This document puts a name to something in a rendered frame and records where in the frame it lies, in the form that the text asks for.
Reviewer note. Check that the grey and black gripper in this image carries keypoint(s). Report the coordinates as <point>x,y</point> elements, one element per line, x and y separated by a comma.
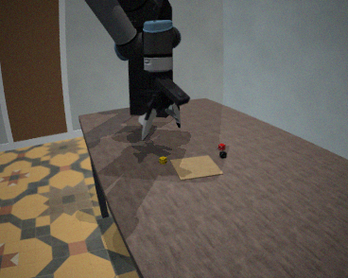
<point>159,100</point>

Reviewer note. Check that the black die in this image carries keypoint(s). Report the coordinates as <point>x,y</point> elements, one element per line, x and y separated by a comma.
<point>222,154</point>

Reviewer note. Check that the tan mat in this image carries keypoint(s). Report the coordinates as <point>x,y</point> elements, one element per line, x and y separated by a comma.
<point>195,168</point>

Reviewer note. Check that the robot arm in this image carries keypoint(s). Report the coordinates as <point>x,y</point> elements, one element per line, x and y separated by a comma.
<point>156,43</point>

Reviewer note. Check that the yellow die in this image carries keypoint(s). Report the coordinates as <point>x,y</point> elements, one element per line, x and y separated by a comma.
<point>163,160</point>

